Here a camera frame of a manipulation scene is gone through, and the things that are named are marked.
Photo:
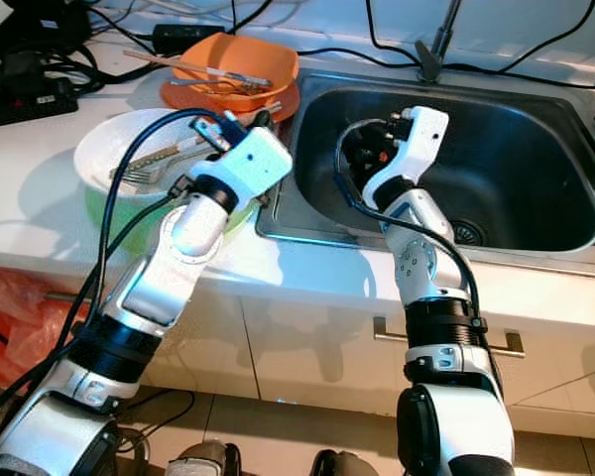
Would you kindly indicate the robot right leg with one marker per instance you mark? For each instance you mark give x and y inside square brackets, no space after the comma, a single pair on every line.
[347,466]

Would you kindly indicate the black power adapter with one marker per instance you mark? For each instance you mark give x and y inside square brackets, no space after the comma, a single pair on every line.
[186,40]

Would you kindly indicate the robot left leg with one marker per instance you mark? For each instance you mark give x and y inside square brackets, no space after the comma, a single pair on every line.
[203,461]

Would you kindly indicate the white kitchen cabinet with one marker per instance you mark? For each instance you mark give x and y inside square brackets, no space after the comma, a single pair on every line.
[297,347]

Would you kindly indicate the red plastic bag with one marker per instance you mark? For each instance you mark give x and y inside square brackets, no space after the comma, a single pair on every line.
[20,337]

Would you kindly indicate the grey floor fan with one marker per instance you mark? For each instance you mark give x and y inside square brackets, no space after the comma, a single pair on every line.
[0,441]

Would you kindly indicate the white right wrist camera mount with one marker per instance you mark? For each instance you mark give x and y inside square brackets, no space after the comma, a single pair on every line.
[421,129]

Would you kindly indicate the white ceramic bowl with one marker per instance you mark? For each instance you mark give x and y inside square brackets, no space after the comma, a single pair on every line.
[114,139]

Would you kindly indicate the black sink faucet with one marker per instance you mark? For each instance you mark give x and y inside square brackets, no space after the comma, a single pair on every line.
[436,48]

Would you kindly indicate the orange plate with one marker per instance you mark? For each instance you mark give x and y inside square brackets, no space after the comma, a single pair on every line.
[183,99]

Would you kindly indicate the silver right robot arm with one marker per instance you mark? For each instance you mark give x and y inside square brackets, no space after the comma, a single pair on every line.
[426,268]

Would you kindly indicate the stainless steel sink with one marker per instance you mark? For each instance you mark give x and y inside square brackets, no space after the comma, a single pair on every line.
[535,159]

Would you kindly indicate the orange bowl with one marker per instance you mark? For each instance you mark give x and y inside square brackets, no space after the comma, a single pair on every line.
[243,55]

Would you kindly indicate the black electronic box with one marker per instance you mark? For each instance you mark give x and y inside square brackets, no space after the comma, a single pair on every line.
[45,22]

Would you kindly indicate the plain wooden chopstick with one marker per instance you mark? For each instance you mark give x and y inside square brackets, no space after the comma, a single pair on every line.
[198,63]

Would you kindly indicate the green plate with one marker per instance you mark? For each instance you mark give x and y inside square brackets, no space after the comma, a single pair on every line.
[109,223]

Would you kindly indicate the robot leg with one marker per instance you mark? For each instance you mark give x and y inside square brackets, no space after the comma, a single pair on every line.
[203,461]
[347,466]

